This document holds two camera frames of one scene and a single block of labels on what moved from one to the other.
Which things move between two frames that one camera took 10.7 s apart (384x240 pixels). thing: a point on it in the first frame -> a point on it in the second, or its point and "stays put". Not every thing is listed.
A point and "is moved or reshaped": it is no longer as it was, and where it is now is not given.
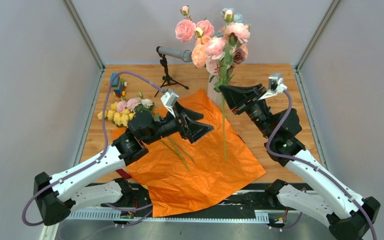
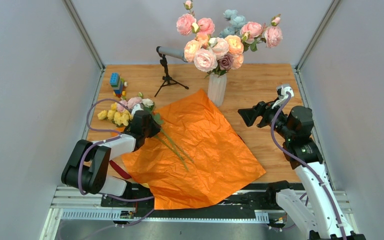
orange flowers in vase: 240,54 stays put
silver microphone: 186,55 stays put
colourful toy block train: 118,84 stays put
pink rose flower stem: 187,30 is moved or reshaped
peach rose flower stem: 199,54 -> 201,41
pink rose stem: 224,52 -> 252,33
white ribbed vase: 216,96 stays put
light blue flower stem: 229,16 stays put
